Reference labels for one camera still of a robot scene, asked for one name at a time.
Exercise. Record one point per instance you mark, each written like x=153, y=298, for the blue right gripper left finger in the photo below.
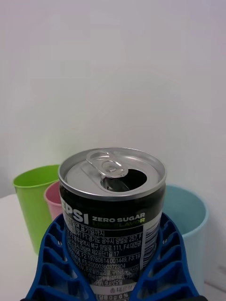
x=55, y=265

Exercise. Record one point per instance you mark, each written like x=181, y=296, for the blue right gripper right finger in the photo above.
x=169, y=265

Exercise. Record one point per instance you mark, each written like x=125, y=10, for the black drink can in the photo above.
x=110, y=211

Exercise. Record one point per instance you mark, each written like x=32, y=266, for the pale blue plastic bin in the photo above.
x=188, y=211

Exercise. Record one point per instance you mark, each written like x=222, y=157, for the pink plastic bin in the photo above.
x=54, y=202

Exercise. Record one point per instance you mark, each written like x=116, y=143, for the green plastic bin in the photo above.
x=30, y=200

